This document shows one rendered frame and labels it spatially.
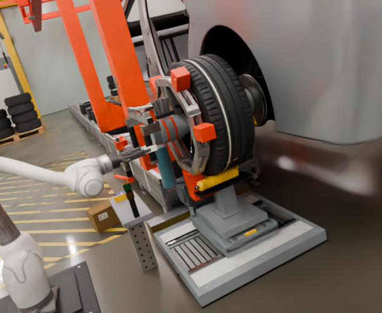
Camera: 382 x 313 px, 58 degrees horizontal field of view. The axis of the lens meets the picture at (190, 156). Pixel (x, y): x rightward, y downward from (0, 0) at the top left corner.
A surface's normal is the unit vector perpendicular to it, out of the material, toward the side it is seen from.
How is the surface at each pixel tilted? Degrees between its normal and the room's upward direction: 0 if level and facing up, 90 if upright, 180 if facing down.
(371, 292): 0
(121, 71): 90
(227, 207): 90
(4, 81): 90
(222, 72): 45
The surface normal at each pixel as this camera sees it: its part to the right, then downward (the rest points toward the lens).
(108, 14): 0.39, 0.19
